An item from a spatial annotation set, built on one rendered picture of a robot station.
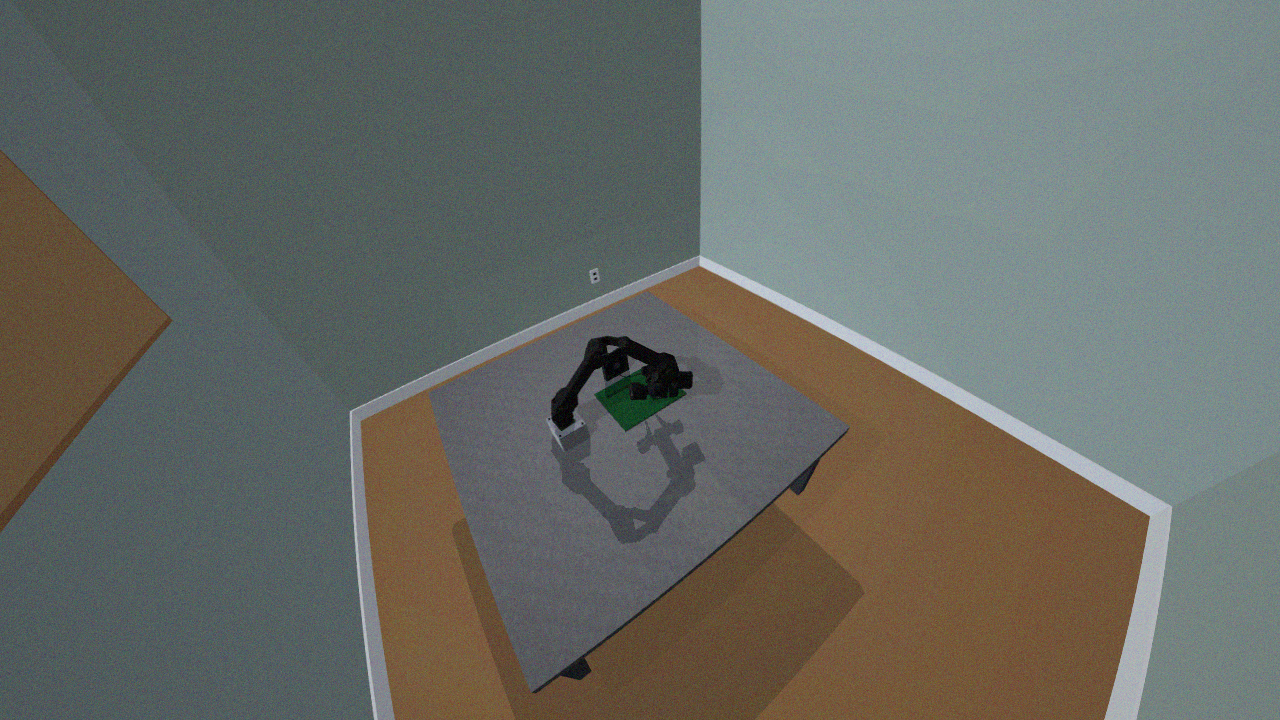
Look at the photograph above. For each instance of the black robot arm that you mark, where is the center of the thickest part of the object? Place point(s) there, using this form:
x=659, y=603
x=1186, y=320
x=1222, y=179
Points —
x=662, y=367

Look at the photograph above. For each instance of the green circuit board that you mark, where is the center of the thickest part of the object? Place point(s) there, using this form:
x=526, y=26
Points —
x=629, y=413

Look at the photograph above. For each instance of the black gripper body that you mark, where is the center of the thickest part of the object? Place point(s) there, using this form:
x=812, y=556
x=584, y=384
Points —
x=636, y=392

